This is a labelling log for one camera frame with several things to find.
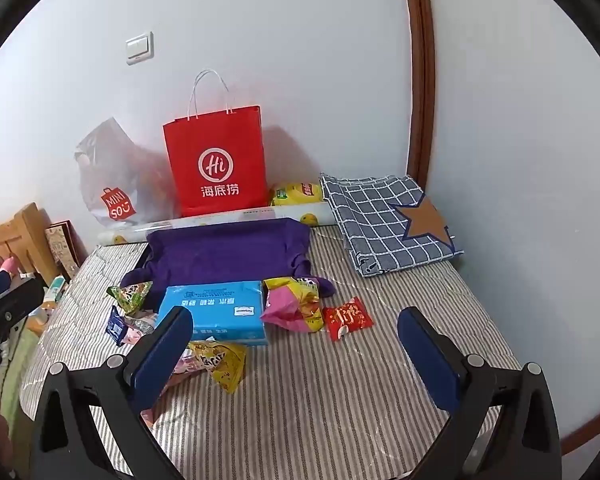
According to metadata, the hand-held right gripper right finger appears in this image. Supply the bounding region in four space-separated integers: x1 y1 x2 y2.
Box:
397 306 563 480

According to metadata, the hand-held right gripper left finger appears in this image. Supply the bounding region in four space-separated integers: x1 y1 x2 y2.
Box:
30 305 196 480

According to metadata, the pale pink snack packet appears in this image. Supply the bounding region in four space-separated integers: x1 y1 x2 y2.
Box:
122 310 158 346

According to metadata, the pink mushroom print packet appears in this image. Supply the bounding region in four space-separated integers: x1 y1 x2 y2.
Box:
140 347 206 428

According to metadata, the dark blue small packet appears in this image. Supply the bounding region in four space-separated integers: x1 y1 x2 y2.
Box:
105 305 131 347

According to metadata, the green snack packet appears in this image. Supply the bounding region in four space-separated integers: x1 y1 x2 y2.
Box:
106 281 153 316

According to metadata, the yellow triangular snack packet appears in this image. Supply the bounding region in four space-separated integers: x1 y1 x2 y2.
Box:
187 340 247 393

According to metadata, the red snack packet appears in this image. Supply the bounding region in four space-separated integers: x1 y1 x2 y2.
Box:
321 296 372 342

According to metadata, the pink and yellow snack bag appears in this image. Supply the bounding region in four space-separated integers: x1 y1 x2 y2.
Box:
260 276 326 333

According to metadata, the green cloth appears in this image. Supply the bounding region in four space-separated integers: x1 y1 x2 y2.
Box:
0 330 41 421

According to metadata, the blue tissue pack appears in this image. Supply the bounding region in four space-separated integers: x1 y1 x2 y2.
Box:
157 280 271 348

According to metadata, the patterned gift box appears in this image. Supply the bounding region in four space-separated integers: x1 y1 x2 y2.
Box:
44 220 87 281

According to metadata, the wooden headboard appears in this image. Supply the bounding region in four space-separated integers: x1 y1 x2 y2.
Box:
0 202 56 286

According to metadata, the purple towel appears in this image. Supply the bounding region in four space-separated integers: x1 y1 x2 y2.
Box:
120 217 338 311

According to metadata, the striped bed quilt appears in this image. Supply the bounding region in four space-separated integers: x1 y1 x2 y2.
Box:
20 225 531 480

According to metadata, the blue checked cloth with star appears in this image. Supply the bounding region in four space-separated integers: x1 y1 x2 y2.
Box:
320 172 465 278

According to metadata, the white plastic bag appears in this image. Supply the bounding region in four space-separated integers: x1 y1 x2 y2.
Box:
74 117 181 228

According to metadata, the yellow drink packet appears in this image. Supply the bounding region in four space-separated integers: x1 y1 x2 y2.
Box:
269 181 326 207

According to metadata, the red paper bag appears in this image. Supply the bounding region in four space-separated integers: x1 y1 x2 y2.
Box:
162 69 267 217

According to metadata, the white light switch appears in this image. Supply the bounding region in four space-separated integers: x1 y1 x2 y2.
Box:
126 31 155 65

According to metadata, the brown wooden door frame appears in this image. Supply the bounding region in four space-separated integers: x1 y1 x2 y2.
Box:
400 0 437 196

